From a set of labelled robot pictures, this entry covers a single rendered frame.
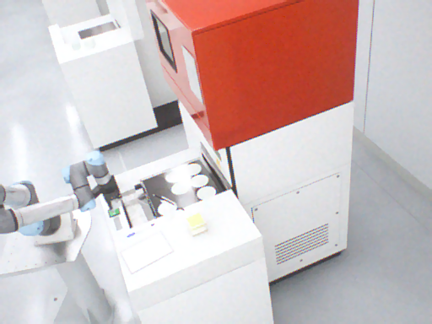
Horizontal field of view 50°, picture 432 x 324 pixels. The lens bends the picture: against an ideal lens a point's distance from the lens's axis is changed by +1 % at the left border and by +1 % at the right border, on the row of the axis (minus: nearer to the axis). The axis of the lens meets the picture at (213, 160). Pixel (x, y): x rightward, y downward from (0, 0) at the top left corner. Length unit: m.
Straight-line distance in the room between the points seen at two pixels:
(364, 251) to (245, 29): 1.87
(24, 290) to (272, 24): 2.54
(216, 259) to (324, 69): 0.98
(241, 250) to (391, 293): 1.28
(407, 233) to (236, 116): 1.74
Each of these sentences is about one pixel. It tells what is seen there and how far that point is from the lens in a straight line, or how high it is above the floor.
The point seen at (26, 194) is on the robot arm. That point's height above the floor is 1.18.
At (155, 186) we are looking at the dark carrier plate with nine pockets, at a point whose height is 0.90.
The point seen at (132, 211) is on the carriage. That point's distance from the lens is 2.44.
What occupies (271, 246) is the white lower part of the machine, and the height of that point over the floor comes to 0.41.
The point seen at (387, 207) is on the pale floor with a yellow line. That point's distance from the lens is 3.53.
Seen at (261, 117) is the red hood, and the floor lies 1.32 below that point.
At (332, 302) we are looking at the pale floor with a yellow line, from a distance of 3.01.
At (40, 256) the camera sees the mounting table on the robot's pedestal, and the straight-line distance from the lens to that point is 2.53.
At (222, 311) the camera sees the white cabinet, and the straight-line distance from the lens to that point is 2.35.
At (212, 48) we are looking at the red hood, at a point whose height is 1.72.
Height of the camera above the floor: 2.53
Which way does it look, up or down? 39 degrees down
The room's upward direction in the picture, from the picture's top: 11 degrees counter-clockwise
